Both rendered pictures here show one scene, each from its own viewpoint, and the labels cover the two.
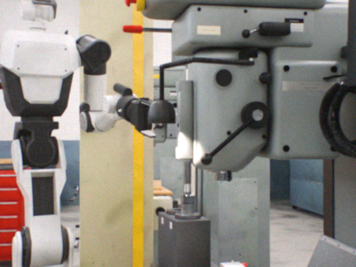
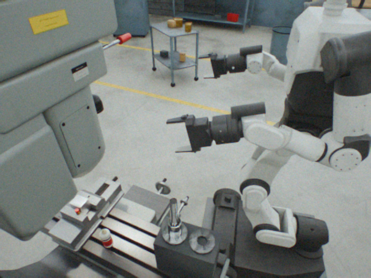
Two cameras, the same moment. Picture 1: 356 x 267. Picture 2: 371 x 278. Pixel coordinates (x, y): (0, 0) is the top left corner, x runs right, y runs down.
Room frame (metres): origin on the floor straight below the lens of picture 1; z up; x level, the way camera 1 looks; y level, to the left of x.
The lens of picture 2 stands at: (2.19, -0.40, 1.94)
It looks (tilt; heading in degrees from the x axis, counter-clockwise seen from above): 39 degrees down; 127
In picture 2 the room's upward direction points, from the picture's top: straight up
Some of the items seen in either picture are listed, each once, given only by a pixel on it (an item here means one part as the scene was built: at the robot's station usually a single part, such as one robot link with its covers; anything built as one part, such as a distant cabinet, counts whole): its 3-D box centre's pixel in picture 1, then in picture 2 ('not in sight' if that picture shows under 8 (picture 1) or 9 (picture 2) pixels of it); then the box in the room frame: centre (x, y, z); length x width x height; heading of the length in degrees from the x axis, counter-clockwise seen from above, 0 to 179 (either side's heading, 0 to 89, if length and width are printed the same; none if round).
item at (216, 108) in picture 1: (225, 110); (63, 131); (1.51, -0.13, 1.47); 0.21 x 0.19 x 0.32; 12
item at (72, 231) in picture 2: not in sight; (88, 207); (1.42, -0.12, 0.99); 0.35 x 0.15 x 0.11; 103
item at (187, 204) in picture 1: (187, 205); (174, 227); (1.87, -0.04, 1.16); 0.05 x 0.05 x 0.06
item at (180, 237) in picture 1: (183, 240); (187, 250); (1.92, -0.02, 1.03); 0.22 x 0.12 x 0.20; 18
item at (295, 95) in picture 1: (291, 110); (7, 171); (1.54, -0.32, 1.47); 0.24 x 0.19 x 0.26; 12
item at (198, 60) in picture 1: (223, 61); not in sight; (1.31, -0.11, 1.58); 0.17 x 0.01 x 0.01; 117
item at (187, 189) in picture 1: (187, 177); (173, 211); (1.87, -0.04, 1.25); 0.03 x 0.03 x 0.11
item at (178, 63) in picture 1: (178, 63); not in sight; (1.34, 0.00, 1.58); 0.17 x 0.01 x 0.01; 28
